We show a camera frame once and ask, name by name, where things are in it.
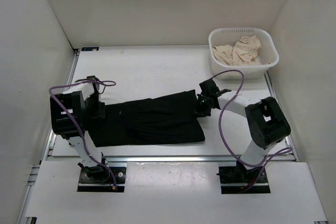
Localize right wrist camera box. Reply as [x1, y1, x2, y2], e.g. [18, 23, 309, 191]
[199, 79, 219, 97]

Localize small dark label sticker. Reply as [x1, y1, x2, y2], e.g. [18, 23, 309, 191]
[81, 47, 99, 51]

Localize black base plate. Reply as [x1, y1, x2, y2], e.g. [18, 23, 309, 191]
[217, 166, 271, 194]
[77, 163, 127, 193]

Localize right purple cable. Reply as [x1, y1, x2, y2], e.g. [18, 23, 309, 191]
[209, 69, 293, 183]

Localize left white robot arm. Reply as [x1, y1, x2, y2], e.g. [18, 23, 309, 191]
[49, 76, 113, 183]

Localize white plastic basket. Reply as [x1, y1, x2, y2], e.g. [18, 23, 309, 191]
[208, 27, 279, 80]

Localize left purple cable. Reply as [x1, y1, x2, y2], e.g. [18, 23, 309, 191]
[49, 80, 118, 187]

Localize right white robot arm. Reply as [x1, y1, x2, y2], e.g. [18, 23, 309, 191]
[195, 89, 291, 182]

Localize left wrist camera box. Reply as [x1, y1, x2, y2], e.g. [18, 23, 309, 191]
[83, 76, 101, 84]

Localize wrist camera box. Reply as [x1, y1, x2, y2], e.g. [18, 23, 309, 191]
[199, 79, 219, 97]
[83, 76, 101, 84]

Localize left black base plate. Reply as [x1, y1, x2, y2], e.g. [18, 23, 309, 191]
[77, 163, 127, 193]

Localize aluminium frame rail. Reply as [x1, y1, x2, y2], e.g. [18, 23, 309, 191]
[35, 154, 295, 165]

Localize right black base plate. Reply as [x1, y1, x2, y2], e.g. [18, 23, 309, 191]
[217, 166, 271, 194]

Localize black trousers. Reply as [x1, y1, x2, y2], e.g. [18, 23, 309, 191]
[88, 90, 205, 147]

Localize purple cable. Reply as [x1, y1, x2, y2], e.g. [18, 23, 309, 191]
[209, 69, 293, 183]
[49, 80, 118, 187]

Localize beige trousers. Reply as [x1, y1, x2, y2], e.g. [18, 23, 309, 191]
[212, 35, 262, 66]

